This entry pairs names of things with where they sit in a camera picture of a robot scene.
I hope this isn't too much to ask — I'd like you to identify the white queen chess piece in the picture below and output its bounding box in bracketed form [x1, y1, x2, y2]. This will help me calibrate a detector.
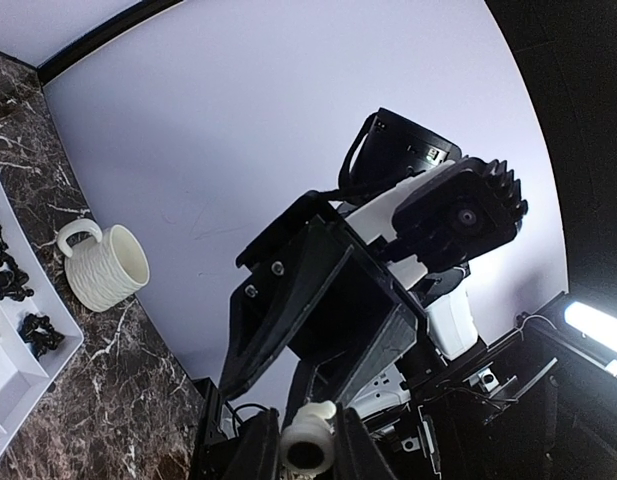
[280, 401, 337, 476]

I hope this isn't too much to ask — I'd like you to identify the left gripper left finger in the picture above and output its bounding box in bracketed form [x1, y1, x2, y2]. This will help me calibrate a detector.
[227, 408, 280, 480]

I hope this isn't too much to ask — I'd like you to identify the cream ribbed mug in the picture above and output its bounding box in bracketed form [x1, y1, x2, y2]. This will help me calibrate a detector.
[56, 218, 150, 312]

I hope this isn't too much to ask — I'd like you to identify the pile of black chess pieces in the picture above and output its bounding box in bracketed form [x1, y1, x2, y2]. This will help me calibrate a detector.
[0, 224, 65, 359]

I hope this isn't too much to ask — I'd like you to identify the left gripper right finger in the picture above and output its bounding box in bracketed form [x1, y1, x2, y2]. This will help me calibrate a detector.
[332, 405, 397, 480]

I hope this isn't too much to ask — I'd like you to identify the black front rail base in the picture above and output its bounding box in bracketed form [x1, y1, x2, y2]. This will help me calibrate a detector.
[189, 293, 617, 479]

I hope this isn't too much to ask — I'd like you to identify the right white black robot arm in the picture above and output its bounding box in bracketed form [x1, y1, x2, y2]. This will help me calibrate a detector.
[219, 109, 493, 404]

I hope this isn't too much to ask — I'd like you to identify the bright light strip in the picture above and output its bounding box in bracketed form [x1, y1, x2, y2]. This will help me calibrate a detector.
[564, 301, 617, 353]

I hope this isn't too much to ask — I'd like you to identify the white plastic compartment tray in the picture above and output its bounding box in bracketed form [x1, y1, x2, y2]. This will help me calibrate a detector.
[0, 181, 84, 455]

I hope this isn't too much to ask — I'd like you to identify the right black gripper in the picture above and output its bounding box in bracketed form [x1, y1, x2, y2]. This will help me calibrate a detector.
[219, 191, 423, 405]

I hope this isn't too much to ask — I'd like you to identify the right black frame post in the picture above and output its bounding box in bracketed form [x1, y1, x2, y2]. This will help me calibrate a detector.
[37, 0, 182, 86]

